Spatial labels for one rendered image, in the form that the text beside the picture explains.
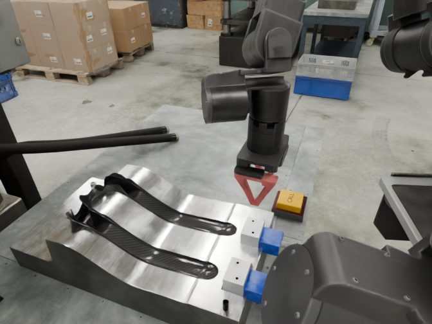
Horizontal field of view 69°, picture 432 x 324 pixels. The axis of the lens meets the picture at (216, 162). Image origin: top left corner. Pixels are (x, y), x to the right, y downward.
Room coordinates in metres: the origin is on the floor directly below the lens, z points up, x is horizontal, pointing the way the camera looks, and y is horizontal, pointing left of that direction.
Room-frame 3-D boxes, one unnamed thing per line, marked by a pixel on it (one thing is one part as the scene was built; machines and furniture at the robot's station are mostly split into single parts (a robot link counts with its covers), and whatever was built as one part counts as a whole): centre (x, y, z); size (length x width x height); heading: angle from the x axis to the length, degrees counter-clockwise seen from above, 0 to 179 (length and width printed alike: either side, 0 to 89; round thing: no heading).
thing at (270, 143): (0.44, -0.08, 1.12); 0.10 x 0.07 x 0.07; 158
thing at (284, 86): (0.43, -0.07, 1.18); 0.07 x 0.06 x 0.07; 101
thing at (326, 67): (3.49, -1.26, 0.28); 0.61 x 0.41 x 0.15; 65
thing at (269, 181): (0.42, -0.07, 1.05); 0.07 x 0.07 x 0.09; 68
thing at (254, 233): (0.42, -0.11, 0.89); 0.13 x 0.05 x 0.05; 69
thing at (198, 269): (0.46, 0.14, 0.92); 0.35 x 0.16 x 0.09; 68
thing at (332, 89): (3.49, -1.26, 0.11); 0.61 x 0.41 x 0.22; 65
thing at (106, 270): (0.48, 0.15, 0.87); 0.50 x 0.26 x 0.14; 68
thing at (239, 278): (0.32, -0.08, 0.89); 0.13 x 0.05 x 0.05; 69
